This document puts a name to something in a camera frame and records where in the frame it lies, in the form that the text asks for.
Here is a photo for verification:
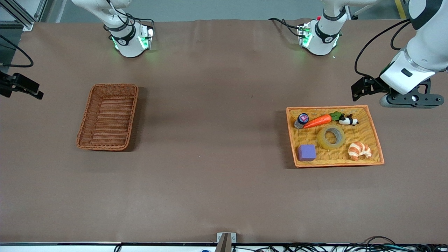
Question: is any purple cube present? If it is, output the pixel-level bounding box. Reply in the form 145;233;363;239
297;144;317;162

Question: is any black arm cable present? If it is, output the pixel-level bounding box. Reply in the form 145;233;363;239
0;34;34;68
354;19;412;78

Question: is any aluminium frame profile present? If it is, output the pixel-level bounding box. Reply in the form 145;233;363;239
0;0;48;31

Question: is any orange toy carrot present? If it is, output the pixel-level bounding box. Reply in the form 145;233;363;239
303;111;345;129

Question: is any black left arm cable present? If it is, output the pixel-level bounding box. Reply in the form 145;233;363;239
354;19;412;78

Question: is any brown wicker basket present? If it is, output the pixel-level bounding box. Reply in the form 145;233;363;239
76;83;139;152

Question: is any black cable bundle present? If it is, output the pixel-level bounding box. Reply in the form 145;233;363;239
231;236;448;252

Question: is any clear yellowish tape roll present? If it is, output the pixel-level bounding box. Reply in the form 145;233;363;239
317;125;346;150

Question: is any orange wicker basket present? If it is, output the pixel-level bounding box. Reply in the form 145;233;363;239
286;105;385;168

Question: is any brown table cover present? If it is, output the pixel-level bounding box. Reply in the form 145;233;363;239
0;19;448;244

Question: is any black white panda toy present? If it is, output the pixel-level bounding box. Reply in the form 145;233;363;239
338;114;359;127

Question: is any metal table edge bracket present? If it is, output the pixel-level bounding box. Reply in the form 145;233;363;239
217;232;237;252

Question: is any toy croissant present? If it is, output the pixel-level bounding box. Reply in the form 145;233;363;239
348;141;372;162

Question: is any small bottle purple cap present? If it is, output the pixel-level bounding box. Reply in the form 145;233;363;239
294;113;310;130

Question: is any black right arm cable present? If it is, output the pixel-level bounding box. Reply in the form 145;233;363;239
0;34;34;68

